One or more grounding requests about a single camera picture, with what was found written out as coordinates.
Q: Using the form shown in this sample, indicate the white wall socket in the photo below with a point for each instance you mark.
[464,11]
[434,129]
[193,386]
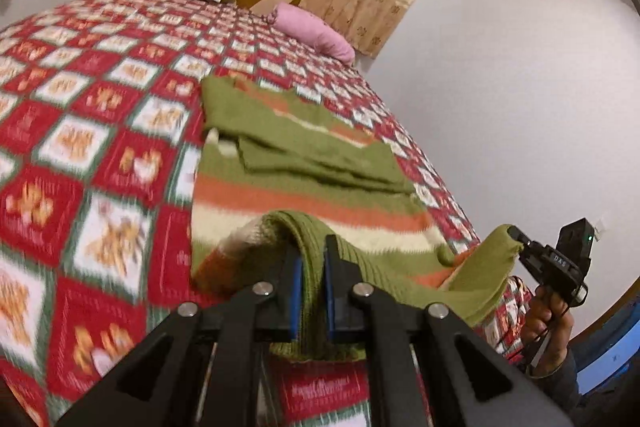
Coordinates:
[601,226]

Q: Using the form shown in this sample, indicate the person's right forearm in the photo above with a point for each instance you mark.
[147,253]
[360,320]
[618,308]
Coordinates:
[562,392]

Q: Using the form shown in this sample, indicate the red patchwork printed bed cover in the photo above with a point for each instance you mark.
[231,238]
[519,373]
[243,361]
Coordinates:
[100,157]

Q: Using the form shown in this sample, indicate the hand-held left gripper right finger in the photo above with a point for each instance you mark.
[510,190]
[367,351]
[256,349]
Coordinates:
[331,302]

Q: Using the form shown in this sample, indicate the pink pillow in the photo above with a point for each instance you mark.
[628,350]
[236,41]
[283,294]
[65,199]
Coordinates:
[315,32]

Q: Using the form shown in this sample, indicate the person's right hand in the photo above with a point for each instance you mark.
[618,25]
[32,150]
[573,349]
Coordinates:
[545,327]

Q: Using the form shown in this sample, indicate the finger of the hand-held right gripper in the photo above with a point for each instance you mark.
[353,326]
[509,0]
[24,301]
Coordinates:
[517,238]

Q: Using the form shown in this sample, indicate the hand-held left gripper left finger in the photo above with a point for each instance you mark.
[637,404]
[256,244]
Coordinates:
[296,302]

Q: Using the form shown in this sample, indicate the green orange striped knit sweater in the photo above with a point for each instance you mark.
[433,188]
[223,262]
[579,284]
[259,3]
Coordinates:
[300,132]

